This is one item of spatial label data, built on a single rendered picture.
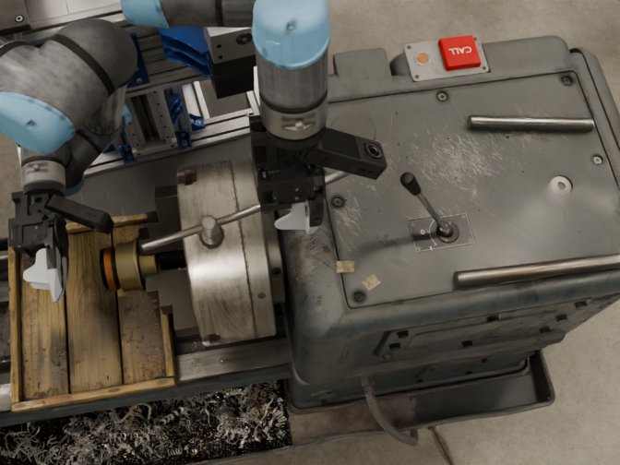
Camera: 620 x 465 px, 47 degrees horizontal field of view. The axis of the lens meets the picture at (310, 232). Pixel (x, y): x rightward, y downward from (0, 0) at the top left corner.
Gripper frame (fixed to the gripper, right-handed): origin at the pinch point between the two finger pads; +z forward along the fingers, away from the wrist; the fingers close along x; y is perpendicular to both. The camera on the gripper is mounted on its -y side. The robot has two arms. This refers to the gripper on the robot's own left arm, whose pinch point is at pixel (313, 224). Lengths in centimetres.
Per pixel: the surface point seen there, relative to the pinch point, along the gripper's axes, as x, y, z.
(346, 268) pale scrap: 0.8, -4.8, 10.7
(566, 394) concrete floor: -21, -85, 135
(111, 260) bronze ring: -14.5, 31.9, 21.1
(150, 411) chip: -12, 36, 78
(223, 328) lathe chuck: 0.2, 14.8, 23.8
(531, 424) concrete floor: -13, -71, 137
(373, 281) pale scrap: 3.5, -8.3, 11.4
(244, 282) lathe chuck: -2.6, 10.5, 15.7
